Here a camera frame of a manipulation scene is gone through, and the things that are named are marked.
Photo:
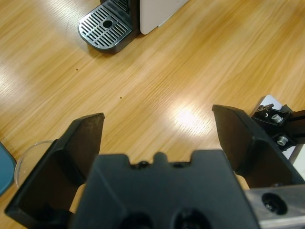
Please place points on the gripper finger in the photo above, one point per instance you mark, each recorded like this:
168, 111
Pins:
47, 181
250, 148

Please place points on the clear drinking glass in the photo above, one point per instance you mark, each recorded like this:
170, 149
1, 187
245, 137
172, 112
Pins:
26, 157

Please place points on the white capsule coffee machine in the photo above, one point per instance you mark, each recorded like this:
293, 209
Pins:
157, 14

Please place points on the teal rectangular tray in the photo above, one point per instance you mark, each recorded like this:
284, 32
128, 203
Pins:
6, 171

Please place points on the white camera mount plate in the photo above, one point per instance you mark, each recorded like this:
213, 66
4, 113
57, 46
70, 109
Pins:
274, 101

